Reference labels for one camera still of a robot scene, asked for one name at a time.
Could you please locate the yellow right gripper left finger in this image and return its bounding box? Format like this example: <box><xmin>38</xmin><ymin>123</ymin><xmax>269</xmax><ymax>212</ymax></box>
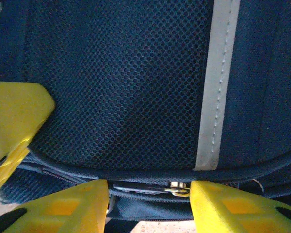
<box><xmin>0</xmin><ymin>179</ymin><xmax>109</xmax><ymax>233</ymax></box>

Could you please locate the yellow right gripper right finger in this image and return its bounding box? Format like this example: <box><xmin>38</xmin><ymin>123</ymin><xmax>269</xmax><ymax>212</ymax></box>
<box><xmin>189</xmin><ymin>180</ymin><xmax>291</xmax><ymax>233</ymax></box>

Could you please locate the navy blue backpack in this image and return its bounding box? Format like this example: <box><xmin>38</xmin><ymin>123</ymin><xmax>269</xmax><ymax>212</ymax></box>
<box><xmin>0</xmin><ymin>0</ymin><xmax>291</xmax><ymax>229</ymax></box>

